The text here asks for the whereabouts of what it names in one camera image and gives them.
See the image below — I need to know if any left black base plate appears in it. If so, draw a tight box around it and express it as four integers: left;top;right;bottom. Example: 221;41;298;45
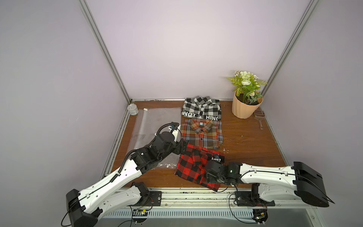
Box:
133;191;162;207

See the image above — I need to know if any circuit board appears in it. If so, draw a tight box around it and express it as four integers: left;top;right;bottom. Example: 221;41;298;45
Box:
131;209;148;224
252;209;268;225

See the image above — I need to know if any green artificial plant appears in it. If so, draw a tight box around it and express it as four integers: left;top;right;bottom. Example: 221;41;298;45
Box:
227;71;268;106

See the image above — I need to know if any black base cable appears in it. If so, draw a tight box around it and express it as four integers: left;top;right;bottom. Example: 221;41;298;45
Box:
228;193;257;225
116;195;154;227

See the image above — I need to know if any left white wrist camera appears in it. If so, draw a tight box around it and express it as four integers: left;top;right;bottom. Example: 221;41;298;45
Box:
169;125;182;143

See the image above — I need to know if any multicolour plaid shirt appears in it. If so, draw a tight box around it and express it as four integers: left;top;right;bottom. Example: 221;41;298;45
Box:
180;119;223;150

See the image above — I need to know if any right circuit board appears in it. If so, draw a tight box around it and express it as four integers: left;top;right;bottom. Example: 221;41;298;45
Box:
252;209;268;225

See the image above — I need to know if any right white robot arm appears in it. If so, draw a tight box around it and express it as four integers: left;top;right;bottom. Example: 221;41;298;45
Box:
205;160;333;208

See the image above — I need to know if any peach flower pot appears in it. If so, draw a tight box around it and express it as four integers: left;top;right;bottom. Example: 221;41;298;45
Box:
232;95;263;119

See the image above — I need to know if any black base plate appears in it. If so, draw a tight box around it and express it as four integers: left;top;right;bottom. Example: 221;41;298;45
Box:
133;191;162;207
235;191;276;207

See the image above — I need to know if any left black base cable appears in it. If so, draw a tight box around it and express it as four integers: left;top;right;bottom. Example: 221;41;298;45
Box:
116;195;154;227

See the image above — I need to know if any small metal can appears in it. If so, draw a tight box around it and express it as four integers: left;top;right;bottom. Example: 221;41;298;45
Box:
127;103;139;116

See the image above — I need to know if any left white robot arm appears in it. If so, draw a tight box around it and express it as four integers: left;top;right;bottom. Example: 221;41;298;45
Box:
66;131;188;227

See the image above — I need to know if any right black base cable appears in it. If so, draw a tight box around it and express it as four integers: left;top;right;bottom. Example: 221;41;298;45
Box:
228;193;257;225

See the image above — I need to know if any red black plaid shirt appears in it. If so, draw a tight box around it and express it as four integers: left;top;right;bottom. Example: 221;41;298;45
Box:
175;144;225;192

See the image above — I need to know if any black white plaid shirt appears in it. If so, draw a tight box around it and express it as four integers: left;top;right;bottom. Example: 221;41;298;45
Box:
181;96;222;121

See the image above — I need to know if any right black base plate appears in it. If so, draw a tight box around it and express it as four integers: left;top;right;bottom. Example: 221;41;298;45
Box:
235;191;276;207

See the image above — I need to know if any aluminium mounting rail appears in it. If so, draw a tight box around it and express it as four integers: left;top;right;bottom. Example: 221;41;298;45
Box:
102;188;316;223

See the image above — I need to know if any left circuit board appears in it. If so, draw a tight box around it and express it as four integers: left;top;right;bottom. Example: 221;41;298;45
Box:
131;209;148;224

